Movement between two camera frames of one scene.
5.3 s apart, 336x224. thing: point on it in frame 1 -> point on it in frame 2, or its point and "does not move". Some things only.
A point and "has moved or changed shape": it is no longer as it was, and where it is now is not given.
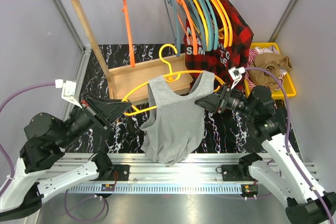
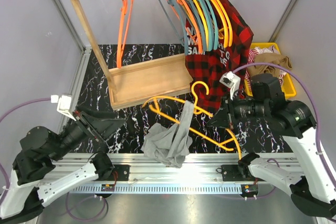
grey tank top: (175, 127) has moved or changed shape
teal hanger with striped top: (175, 24) has moved or changed shape
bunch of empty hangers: (195, 4) does not move
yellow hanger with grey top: (172, 75) -> (170, 145)
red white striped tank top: (252, 54) does not move
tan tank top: (272, 62) does not move
